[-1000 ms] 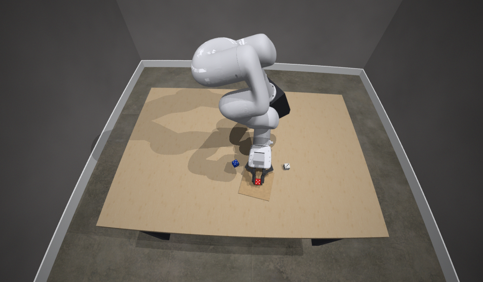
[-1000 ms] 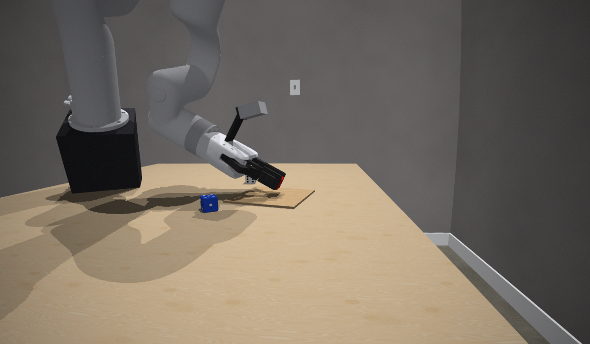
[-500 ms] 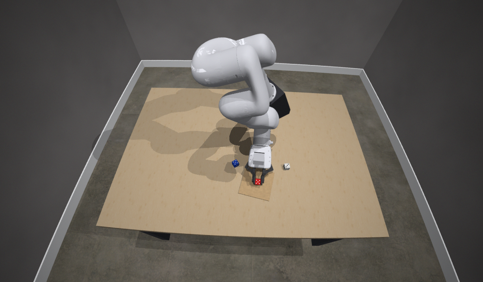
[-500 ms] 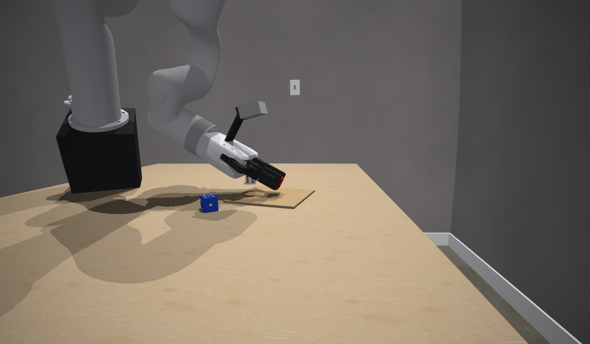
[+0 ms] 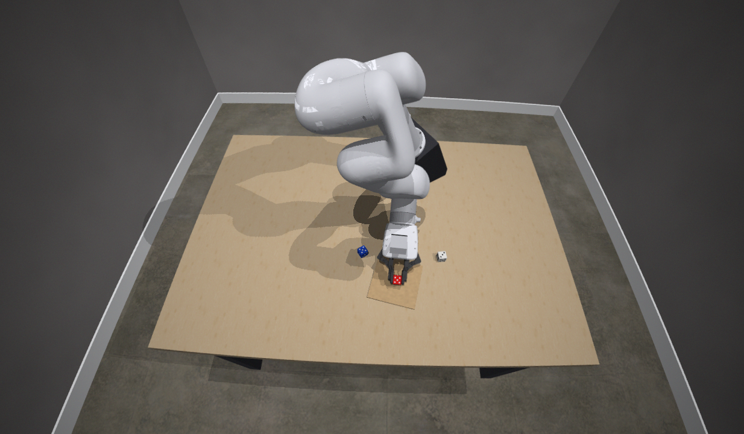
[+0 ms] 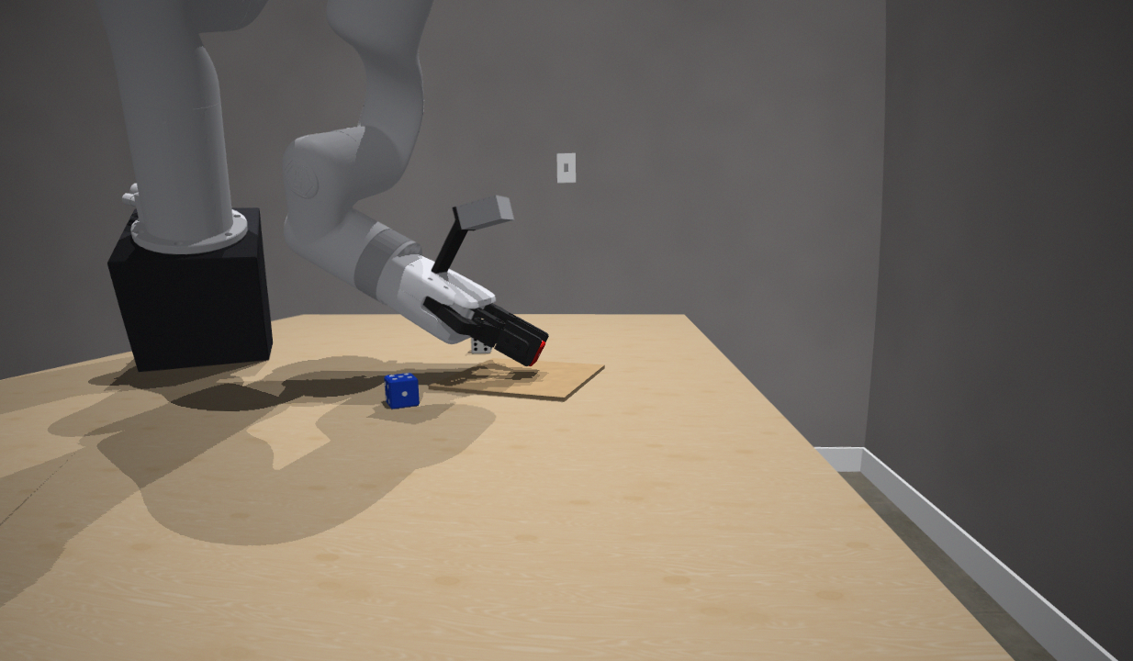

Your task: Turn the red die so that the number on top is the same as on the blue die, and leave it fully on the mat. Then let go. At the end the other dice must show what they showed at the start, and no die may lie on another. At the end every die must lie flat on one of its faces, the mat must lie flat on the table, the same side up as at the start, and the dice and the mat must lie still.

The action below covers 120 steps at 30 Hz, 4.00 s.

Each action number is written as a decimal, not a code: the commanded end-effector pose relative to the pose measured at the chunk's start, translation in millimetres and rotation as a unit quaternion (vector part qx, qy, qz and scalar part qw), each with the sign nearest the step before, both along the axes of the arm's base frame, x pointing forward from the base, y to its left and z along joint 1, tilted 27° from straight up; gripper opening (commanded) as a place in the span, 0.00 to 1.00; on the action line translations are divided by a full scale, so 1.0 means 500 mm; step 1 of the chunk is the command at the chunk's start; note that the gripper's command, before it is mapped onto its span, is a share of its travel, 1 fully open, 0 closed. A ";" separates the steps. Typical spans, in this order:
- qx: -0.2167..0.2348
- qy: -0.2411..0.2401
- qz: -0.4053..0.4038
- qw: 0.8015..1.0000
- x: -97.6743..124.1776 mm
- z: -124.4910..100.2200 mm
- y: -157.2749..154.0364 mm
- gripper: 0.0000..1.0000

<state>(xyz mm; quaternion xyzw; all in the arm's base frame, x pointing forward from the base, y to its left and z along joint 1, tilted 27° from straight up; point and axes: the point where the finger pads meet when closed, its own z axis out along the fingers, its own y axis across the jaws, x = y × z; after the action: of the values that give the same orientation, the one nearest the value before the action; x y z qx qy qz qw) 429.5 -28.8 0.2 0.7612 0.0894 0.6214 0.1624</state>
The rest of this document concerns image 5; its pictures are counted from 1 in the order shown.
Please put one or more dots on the tan mat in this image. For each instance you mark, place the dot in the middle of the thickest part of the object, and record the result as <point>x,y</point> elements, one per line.
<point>404,295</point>

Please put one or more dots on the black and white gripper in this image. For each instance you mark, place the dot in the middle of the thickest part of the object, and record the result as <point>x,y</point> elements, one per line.
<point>402,228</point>

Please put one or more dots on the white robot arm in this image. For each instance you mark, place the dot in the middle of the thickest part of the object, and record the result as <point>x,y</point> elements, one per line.
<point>372,98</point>

